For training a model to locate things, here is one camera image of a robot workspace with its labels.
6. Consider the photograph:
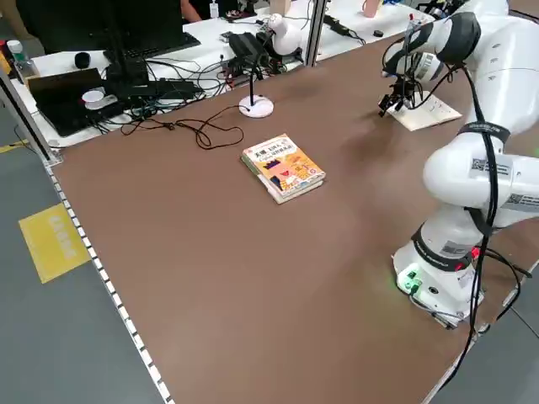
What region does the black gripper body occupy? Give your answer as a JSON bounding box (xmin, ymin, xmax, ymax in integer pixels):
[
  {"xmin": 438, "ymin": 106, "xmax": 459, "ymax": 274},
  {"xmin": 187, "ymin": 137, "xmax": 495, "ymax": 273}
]
[{"xmin": 389, "ymin": 75, "xmax": 415, "ymax": 100}]

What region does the orange cartoon cover book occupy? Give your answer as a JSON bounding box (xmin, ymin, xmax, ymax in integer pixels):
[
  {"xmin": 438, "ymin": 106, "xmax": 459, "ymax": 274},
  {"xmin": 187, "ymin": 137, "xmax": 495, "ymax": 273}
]
[{"xmin": 240, "ymin": 133, "xmax": 328, "ymax": 205}]

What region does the white desk lamp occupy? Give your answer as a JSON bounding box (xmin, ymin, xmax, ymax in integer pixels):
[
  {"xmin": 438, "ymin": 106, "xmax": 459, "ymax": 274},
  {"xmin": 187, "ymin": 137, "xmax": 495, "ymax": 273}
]
[{"xmin": 238, "ymin": 13, "xmax": 303, "ymax": 119}]

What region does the black finned power supply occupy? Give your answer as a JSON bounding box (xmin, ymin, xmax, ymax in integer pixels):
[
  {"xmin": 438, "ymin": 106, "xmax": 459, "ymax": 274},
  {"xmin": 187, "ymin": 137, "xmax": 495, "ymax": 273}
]
[{"xmin": 228, "ymin": 32, "xmax": 270, "ymax": 68}]

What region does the person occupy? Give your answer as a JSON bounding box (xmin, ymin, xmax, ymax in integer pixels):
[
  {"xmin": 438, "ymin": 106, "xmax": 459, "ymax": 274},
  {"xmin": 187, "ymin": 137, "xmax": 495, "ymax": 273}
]
[{"xmin": 179, "ymin": 0, "xmax": 203, "ymax": 22}]

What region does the black keyboard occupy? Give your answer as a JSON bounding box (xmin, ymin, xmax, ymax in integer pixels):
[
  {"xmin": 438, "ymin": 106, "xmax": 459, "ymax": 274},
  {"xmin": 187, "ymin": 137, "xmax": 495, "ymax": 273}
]
[{"xmin": 103, "ymin": 32, "xmax": 202, "ymax": 60}]

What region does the black stand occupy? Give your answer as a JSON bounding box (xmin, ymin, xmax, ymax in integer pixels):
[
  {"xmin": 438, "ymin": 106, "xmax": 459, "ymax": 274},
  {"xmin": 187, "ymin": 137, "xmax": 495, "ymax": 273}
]
[{"xmin": 103, "ymin": 0, "xmax": 149, "ymax": 97}]

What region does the white round dish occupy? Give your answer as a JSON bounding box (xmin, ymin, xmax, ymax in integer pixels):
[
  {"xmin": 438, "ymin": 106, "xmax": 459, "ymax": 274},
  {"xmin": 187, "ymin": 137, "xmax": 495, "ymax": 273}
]
[{"xmin": 81, "ymin": 89, "xmax": 107, "ymax": 111}]

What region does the black monitor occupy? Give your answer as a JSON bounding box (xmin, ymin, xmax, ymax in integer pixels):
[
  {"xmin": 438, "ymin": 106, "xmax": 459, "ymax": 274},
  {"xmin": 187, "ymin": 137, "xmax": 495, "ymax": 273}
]
[{"xmin": 16, "ymin": 0, "xmax": 184, "ymax": 55}]

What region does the black laptop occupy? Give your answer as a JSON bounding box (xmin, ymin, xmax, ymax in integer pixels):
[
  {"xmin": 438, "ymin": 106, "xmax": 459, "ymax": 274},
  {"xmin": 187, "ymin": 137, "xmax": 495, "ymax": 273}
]
[{"xmin": 27, "ymin": 66, "xmax": 125, "ymax": 138}]

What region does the yellow floor sticker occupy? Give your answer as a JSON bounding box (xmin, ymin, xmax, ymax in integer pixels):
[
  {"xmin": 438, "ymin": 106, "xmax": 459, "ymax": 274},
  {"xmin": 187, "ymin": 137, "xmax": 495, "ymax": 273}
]
[{"xmin": 19, "ymin": 203, "xmax": 92, "ymax": 284}]

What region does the clear bottle with white cap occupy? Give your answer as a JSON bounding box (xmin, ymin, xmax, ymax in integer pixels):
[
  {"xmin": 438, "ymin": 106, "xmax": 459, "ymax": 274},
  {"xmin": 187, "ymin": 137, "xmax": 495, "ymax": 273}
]
[{"xmin": 6, "ymin": 40, "xmax": 35, "ymax": 79}]

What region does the aluminium frame post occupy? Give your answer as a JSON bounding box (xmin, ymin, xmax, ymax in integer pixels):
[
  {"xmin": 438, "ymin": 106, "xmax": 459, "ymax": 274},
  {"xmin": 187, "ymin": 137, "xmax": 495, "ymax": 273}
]
[{"xmin": 305, "ymin": 0, "xmax": 328, "ymax": 67}]

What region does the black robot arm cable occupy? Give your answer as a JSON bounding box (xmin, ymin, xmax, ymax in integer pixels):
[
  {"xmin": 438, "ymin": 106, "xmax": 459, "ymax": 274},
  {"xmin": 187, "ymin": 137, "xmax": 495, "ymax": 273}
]
[{"xmin": 446, "ymin": 58, "xmax": 534, "ymax": 367}]

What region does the black lamp cable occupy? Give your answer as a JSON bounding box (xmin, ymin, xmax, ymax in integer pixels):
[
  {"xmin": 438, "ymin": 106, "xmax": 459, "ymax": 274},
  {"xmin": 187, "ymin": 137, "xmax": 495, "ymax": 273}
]
[{"xmin": 120, "ymin": 104, "xmax": 253, "ymax": 150}]

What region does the grey table frame post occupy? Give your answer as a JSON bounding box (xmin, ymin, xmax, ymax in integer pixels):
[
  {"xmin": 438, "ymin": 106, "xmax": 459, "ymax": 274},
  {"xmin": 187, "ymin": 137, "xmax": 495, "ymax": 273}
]
[{"xmin": 0, "ymin": 66, "xmax": 63, "ymax": 164}]

